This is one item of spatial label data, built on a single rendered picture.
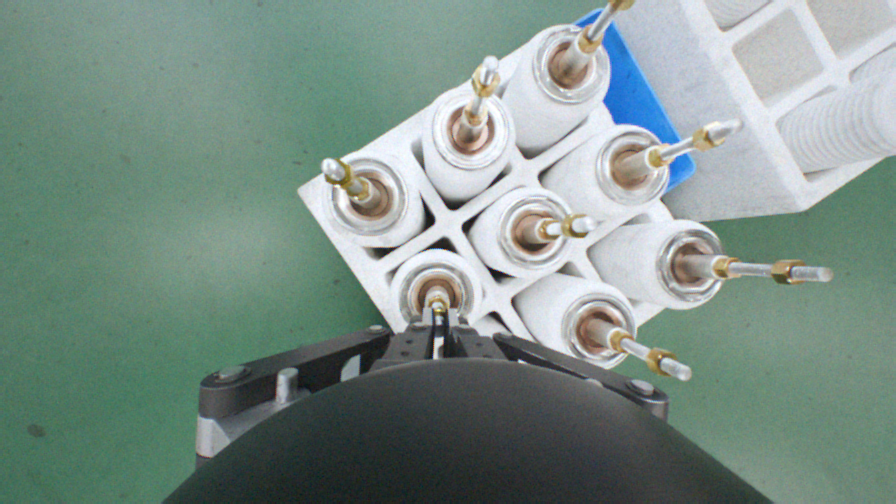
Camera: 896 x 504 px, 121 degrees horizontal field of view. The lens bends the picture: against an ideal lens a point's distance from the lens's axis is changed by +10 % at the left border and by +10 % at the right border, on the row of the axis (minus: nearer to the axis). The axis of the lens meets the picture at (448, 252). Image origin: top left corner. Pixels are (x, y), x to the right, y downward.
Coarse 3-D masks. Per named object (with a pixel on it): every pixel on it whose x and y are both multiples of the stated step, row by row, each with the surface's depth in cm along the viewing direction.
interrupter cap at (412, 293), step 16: (416, 272) 24; (432, 272) 24; (448, 272) 24; (464, 272) 24; (400, 288) 24; (416, 288) 24; (448, 288) 24; (464, 288) 24; (400, 304) 24; (416, 304) 24; (464, 304) 24
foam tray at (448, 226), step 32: (512, 64) 31; (416, 128) 31; (576, 128) 35; (416, 160) 31; (512, 160) 32; (544, 160) 32; (320, 192) 30; (320, 224) 31; (448, 224) 31; (608, 224) 33; (352, 256) 31; (384, 256) 39; (576, 256) 32; (384, 288) 31; (512, 288) 32; (512, 320) 32; (640, 320) 33
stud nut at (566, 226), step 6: (570, 216) 17; (576, 216) 17; (582, 216) 17; (564, 222) 17; (570, 222) 17; (564, 228) 17; (570, 228) 17; (564, 234) 18; (570, 234) 17; (576, 234) 17; (582, 234) 17
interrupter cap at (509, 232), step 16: (512, 208) 24; (528, 208) 24; (544, 208) 24; (560, 208) 24; (512, 224) 24; (512, 240) 24; (560, 240) 25; (512, 256) 24; (528, 256) 24; (544, 256) 25; (560, 256) 25
